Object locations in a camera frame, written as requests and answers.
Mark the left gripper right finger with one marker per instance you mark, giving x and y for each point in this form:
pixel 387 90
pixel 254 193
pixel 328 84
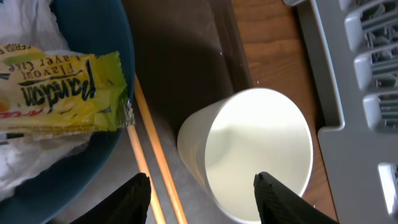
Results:
pixel 277 204

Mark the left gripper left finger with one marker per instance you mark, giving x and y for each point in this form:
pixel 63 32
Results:
pixel 129 204

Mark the white cup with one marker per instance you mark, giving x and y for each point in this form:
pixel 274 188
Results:
pixel 226 144

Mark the white tissue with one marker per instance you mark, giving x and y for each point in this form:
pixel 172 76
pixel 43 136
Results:
pixel 31 22

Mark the yellow snack wrapper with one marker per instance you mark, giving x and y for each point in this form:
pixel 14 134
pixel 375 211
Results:
pixel 67 93

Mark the grey dishwasher rack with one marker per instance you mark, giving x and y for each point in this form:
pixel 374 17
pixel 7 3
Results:
pixel 352 47

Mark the right wooden chopstick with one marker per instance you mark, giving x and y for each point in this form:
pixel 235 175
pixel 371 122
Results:
pixel 159 153

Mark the brown serving tray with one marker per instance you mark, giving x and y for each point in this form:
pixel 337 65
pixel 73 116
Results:
pixel 189 55

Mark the dark blue plate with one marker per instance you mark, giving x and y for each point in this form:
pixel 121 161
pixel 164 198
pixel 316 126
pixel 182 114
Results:
pixel 89 26

